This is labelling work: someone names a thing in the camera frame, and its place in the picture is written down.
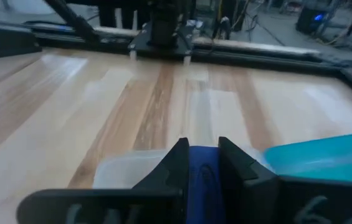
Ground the clear pencil case blue lid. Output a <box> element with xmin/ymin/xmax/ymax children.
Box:
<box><xmin>93</xmin><ymin>132</ymin><xmax>352</xmax><ymax>190</ymax></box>

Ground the black computer tower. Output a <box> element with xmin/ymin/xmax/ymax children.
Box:
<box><xmin>295</xmin><ymin>5</ymin><xmax>332</xmax><ymax>35</ymax></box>

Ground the black aluminium table frame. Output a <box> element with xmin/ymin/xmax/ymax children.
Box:
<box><xmin>0</xmin><ymin>0</ymin><xmax>352</xmax><ymax>103</ymax></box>

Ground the blue eraser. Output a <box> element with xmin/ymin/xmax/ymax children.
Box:
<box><xmin>185</xmin><ymin>145</ymin><xmax>227</xmax><ymax>224</ymax></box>

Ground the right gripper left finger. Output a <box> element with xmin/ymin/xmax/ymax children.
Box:
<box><xmin>16</xmin><ymin>137</ymin><xmax>191</xmax><ymax>224</ymax></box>

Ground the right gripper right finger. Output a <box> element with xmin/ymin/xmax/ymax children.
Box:
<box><xmin>217</xmin><ymin>136</ymin><xmax>352</xmax><ymax>224</ymax></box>

